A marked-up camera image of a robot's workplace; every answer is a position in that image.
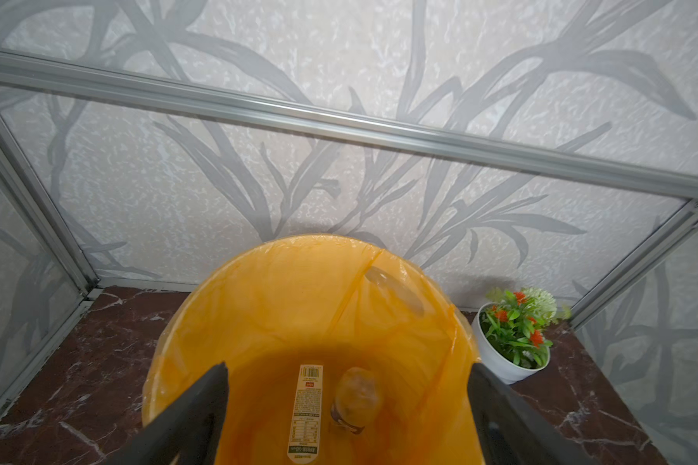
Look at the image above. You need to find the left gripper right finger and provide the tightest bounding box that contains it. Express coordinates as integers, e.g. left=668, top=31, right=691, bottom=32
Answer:
left=467, top=362, right=595, bottom=465

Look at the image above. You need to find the potted artificial plant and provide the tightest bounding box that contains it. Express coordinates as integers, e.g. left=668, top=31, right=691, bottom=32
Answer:
left=471, top=288, right=571, bottom=385

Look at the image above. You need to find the clear bottle green cap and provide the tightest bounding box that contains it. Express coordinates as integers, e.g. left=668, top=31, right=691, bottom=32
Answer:
left=330, top=367, right=384, bottom=435

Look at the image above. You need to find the white green label bottle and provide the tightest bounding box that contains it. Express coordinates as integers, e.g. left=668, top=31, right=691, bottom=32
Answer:
left=287, top=364, right=324, bottom=464

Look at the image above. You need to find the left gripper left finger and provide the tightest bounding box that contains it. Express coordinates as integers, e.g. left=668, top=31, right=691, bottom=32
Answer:
left=105, top=363, right=229, bottom=464

